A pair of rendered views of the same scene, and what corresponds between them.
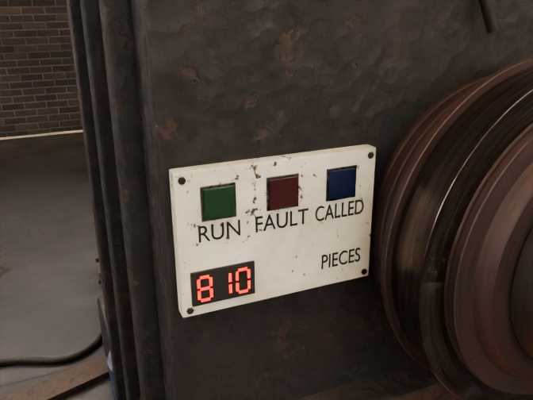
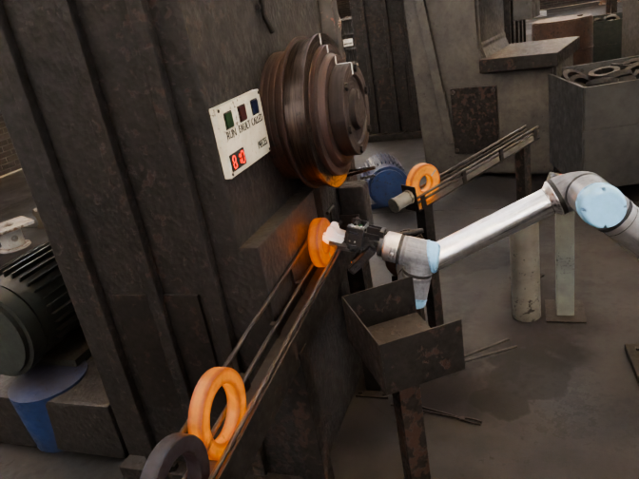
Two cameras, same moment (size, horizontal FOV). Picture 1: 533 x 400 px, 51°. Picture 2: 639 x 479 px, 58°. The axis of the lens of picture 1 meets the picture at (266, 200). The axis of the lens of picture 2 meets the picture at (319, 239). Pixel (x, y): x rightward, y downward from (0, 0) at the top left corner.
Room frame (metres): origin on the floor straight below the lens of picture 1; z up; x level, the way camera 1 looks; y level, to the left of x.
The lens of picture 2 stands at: (-0.58, 0.96, 1.43)
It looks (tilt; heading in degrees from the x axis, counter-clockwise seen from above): 22 degrees down; 316
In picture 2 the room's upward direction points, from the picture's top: 10 degrees counter-clockwise
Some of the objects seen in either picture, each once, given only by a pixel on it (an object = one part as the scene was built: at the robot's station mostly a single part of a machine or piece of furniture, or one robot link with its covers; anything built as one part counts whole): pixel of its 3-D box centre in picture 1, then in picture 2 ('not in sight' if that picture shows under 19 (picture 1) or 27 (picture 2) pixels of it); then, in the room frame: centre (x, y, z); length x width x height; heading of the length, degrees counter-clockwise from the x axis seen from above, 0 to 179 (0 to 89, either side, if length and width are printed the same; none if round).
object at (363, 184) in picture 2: not in sight; (356, 213); (0.77, -0.58, 0.68); 0.11 x 0.08 x 0.24; 23
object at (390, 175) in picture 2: not in sight; (383, 178); (1.94, -2.27, 0.17); 0.57 x 0.31 x 0.34; 133
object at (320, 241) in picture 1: (279, 228); (242, 131); (0.63, -0.02, 1.15); 0.26 x 0.02 x 0.18; 113
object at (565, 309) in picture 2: not in sight; (564, 248); (0.26, -1.29, 0.31); 0.24 x 0.16 x 0.62; 113
